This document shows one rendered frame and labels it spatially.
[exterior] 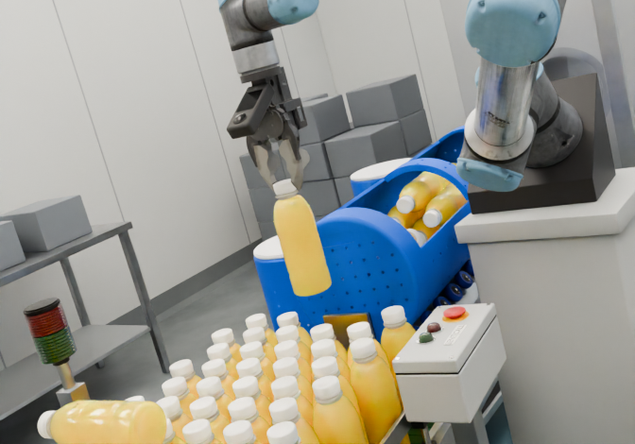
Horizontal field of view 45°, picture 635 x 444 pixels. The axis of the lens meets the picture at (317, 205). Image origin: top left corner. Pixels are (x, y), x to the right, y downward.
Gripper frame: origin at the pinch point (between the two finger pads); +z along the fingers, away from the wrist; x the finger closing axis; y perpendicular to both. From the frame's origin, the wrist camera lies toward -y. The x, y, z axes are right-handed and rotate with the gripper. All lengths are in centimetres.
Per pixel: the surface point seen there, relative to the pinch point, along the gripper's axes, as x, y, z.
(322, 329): -4.2, -6.7, 24.3
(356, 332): -11.5, -8.2, 24.4
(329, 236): 4.1, 16.9, 15.0
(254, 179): 256, 351, 61
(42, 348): 37.5, -29.2, 15.5
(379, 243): -6.7, 16.5, 17.3
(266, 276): 54, 60, 37
